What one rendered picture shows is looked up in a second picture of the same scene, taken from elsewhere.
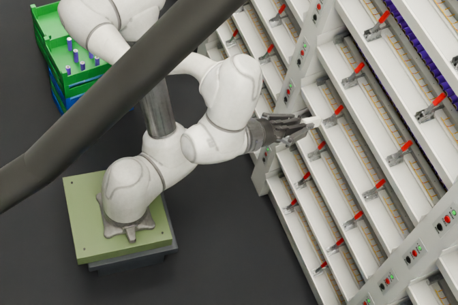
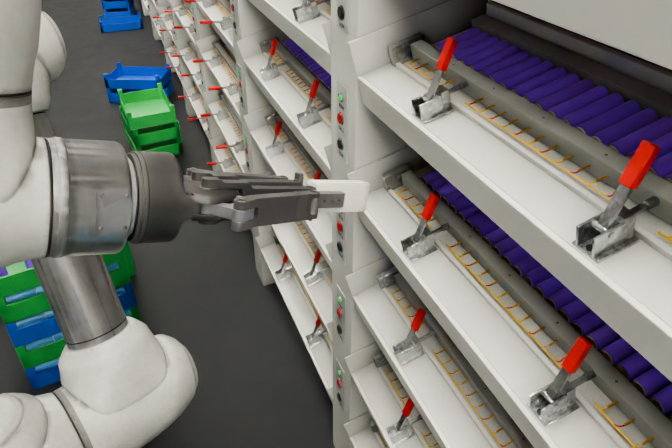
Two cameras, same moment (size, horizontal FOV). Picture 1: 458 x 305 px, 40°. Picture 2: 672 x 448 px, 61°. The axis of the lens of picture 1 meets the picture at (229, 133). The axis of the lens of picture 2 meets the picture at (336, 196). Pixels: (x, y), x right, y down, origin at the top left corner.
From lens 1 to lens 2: 1.27 m
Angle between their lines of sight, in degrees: 24
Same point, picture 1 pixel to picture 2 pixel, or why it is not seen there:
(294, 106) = (355, 253)
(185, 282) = not seen: outside the picture
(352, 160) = (483, 319)
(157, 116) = (67, 296)
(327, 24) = (364, 9)
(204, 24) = not seen: outside the picture
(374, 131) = (519, 186)
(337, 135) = (439, 270)
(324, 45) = (373, 71)
